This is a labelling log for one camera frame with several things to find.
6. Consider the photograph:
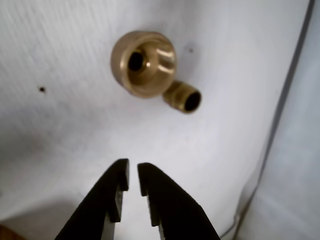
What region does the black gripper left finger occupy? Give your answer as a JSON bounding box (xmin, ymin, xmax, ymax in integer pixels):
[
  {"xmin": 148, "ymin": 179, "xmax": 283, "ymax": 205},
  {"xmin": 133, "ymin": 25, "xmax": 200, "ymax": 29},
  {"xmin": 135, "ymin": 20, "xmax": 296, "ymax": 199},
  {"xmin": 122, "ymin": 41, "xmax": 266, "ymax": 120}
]
[{"xmin": 53, "ymin": 158, "xmax": 130, "ymax": 240}]

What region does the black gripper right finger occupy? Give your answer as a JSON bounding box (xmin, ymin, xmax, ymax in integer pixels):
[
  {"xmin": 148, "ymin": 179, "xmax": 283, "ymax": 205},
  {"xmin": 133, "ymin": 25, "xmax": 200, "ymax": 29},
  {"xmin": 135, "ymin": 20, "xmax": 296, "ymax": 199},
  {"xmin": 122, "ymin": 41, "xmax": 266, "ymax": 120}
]
[{"xmin": 136, "ymin": 162, "xmax": 222, "ymax": 240}]

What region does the white painted plywood board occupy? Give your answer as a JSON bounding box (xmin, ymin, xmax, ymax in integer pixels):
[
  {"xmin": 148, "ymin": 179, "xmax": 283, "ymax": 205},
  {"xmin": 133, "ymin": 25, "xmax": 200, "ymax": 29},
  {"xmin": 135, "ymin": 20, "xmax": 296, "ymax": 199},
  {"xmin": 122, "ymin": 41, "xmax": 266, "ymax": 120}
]
[{"xmin": 0, "ymin": 0, "xmax": 315, "ymax": 240}]

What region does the small brass threaded nipple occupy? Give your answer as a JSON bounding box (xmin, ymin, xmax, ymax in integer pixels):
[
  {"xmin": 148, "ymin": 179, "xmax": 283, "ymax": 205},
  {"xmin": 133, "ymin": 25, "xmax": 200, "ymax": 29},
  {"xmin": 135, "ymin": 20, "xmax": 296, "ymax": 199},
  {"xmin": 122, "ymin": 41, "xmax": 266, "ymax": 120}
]
[{"xmin": 162, "ymin": 80, "xmax": 203, "ymax": 115}]

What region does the brass hose barb reducer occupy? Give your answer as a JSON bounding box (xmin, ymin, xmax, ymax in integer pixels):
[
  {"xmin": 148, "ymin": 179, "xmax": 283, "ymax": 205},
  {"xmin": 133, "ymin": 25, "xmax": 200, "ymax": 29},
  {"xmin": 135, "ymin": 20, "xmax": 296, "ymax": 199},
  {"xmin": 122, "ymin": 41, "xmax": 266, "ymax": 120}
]
[{"xmin": 110, "ymin": 30, "xmax": 178, "ymax": 98}]

